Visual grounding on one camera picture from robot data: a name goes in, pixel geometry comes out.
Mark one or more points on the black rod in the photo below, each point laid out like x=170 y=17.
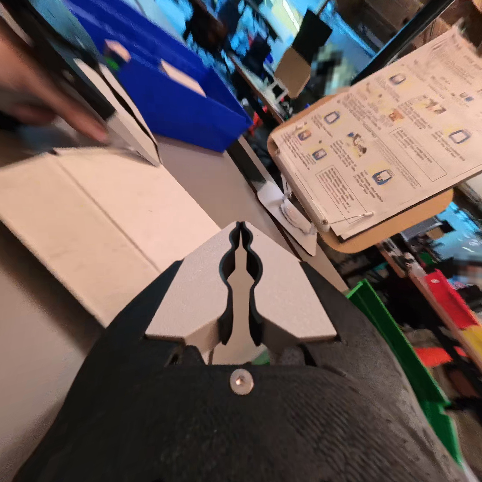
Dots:
x=399 y=41

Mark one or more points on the white cardboard mailer box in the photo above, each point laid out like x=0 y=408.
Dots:
x=94 y=207
x=184 y=79

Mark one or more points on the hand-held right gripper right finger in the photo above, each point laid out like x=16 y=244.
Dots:
x=293 y=301

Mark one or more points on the person's left hand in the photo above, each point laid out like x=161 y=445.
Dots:
x=37 y=86

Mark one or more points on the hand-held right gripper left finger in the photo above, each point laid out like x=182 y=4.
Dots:
x=188 y=301

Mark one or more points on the brown and black board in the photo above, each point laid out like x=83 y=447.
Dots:
x=297 y=67

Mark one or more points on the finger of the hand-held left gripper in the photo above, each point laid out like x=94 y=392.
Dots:
x=128 y=139
x=126 y=99

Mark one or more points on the printed instruction sheet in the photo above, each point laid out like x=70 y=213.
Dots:
x=395 y=131

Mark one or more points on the blue plastic bin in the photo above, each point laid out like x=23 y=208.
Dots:
x=180 y=116

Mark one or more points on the red plastic bin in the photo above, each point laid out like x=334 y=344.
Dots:
x=450 y=297

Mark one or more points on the green plastic bin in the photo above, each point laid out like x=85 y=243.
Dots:
x=395 y=346

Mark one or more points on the yellow box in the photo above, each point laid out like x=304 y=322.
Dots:
x=472 y=342

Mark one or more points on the wooden cube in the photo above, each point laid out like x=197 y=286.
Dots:
x=117 y=51

